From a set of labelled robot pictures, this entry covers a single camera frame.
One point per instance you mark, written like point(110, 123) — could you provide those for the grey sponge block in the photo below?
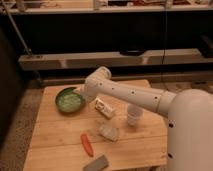
point(98, 164)

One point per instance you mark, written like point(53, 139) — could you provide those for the green ceramic bowl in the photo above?
point(69, 101)

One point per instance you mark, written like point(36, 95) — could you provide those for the long grey shelf beam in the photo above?
point(111, 59)

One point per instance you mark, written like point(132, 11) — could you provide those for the diagonal metal pole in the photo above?
point(27, 50)

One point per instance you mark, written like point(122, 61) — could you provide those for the black round object on shelf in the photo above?
point(133, 52)

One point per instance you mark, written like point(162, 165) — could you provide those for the white squeeze tube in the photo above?
point(104, 108)

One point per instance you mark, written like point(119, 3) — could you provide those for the translucent plastic cup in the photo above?
point(134, 114)

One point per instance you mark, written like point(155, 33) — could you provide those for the wooden table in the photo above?
point(56, 143)

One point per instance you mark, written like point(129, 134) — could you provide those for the orange carrot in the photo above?
point(87, 145)

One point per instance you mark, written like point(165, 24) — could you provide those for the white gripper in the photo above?
point(83, 93)

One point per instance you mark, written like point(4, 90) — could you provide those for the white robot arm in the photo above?
point(189, 116)

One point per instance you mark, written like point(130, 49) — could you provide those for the upper shelf board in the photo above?
point(100, 6)

